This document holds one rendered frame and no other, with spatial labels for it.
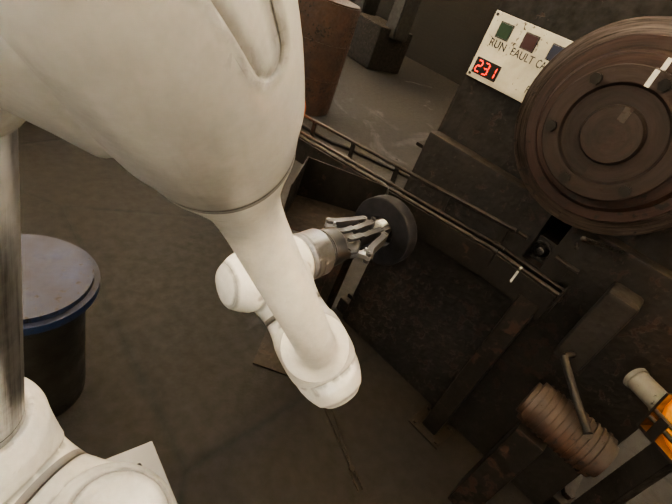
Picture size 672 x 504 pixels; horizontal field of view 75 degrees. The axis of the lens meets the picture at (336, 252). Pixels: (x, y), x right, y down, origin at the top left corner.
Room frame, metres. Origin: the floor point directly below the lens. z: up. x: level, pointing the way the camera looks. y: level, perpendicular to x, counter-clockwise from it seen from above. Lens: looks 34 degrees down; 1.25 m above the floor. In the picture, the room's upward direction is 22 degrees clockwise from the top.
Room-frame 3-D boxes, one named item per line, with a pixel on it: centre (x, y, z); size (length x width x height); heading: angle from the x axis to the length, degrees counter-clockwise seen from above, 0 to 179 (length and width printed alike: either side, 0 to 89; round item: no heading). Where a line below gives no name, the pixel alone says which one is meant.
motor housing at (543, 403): (0.83, -0.71, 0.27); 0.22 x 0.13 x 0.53; 58
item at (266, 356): (1.13, 0.05, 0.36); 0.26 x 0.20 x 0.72; 93
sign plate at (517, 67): (1.39, -0.27, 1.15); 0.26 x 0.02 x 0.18; 58
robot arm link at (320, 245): (0.65, 0.04, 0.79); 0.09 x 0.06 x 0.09; 58
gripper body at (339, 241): (0.72, 0.00, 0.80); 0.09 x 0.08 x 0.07; 148
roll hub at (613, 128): (1.04, -0.45, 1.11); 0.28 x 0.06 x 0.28; 58
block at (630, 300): (1.01, -0.71, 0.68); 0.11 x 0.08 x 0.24; 148
